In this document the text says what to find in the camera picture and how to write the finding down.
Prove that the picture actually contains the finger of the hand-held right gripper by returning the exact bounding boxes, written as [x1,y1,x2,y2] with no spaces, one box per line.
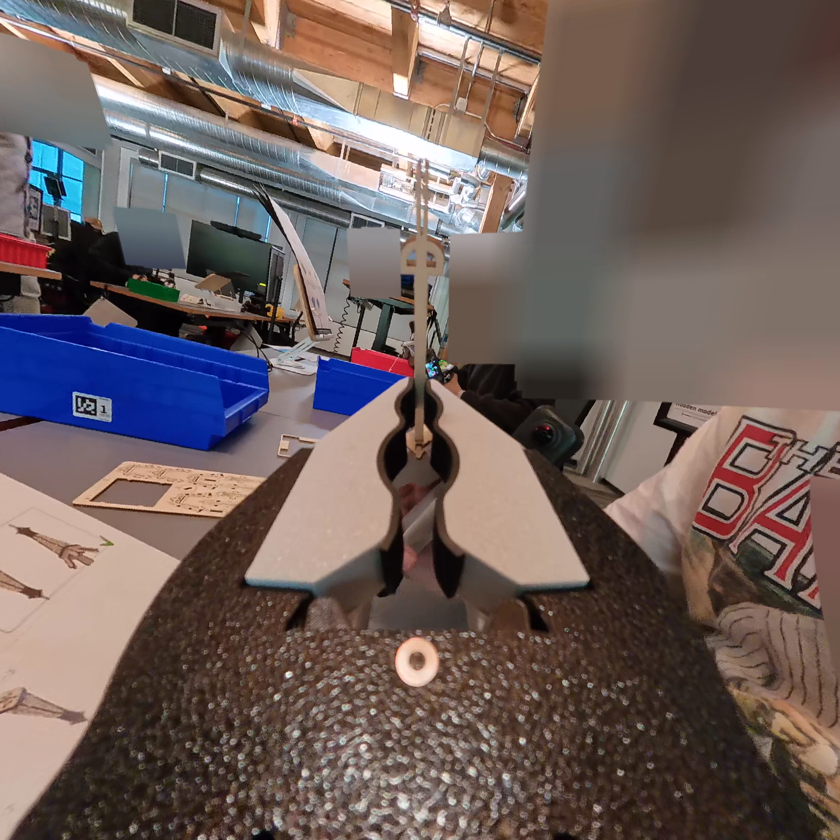
[392,457,441,491]
[403,495,441,550]

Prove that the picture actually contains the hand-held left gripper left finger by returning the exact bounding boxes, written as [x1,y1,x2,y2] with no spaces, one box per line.
[243,381,417,629]

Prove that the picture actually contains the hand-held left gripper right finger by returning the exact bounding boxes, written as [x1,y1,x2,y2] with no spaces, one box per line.
[427,379,592,632]

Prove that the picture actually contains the wooden tower spire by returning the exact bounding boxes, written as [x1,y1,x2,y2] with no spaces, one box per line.
[398,157,451,441]

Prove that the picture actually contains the grey desk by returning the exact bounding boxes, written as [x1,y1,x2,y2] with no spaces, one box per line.
[0,357,408,565]

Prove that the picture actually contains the long wooden office desk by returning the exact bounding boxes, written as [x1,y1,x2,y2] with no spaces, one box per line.
[91,281,290,324]

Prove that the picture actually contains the blue storage bin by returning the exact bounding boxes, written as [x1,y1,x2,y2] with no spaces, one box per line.
[313,356,409,417]

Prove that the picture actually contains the red storage bin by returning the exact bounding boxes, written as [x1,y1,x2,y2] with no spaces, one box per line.
[0,231,55,270]
[350,348,409,378]

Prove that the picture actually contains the wooden sheet with tower parts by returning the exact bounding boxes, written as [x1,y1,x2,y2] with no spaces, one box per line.
[72,461,266,519]

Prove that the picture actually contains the white stand base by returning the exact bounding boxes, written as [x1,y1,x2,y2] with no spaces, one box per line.
[268,338,320,377]

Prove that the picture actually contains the person in white t-shirt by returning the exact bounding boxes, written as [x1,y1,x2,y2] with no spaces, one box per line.
[604,403,840,840]

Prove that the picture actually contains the blue bin with marker tag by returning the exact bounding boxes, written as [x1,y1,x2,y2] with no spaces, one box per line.
[0,314,271,452]

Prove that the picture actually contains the folded instruction booklet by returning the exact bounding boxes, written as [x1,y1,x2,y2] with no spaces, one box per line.
[0,471,183,818]

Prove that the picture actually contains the black computer monitor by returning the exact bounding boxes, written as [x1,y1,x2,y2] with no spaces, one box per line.
[185,220,273,284]

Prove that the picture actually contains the green storage bin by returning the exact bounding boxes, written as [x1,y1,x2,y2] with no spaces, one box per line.
[126,276,180,303]

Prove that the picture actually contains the framed wall sign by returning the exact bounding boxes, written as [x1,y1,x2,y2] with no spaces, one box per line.
[655,400,723,463]

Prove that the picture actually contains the standing desk with dark frame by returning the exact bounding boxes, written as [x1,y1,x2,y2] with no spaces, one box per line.
[343,295,439,361]

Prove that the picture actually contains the silver spiral air duct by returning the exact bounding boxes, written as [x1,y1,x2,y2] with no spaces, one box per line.
[134,147,375,221]
[0,0,368,126]
[92,82,529,191]

